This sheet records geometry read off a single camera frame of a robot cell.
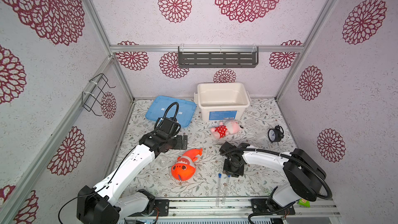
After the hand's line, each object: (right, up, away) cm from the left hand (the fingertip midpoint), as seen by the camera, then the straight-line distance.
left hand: (178, 143), depth 79 cm
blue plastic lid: (+2, +18, +33) cm, 38 cm away
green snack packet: (+62, -28, -5) cm, 68 cm away
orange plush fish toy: (+4, -12, -2) cm, 13 cm away
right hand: (+25, -17, +5) cm, 31 cm away
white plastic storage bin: (+29, +25, +38) cm, 54 cm away
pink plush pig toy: (+30, +7, +16) cm, 35 cm away
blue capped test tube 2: (+25, -24, 0) cm, 34 cm away
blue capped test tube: (+20, -28, -3) cm, 34 cm away
